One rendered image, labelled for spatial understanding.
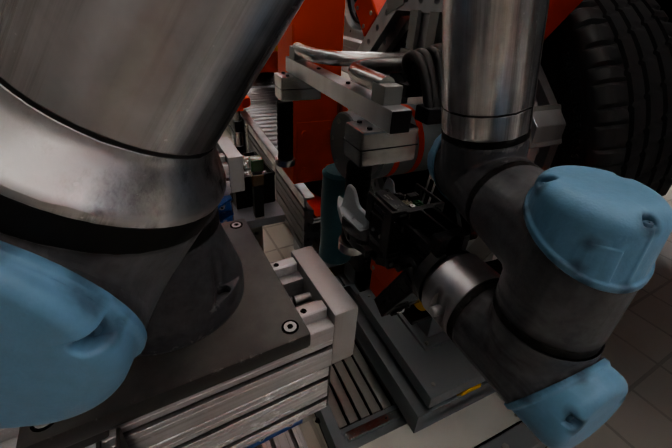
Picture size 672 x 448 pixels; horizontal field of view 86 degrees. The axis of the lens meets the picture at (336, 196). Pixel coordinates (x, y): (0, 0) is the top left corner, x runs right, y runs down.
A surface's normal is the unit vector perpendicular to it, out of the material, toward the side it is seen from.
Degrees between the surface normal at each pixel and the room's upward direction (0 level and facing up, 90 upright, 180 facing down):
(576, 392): 36
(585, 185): 0
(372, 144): 90
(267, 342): 0
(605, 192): 0
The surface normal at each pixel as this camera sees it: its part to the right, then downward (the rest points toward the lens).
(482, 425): 0.05, -0.87
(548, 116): 0.33, -0.29
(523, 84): 0.48, 0.40
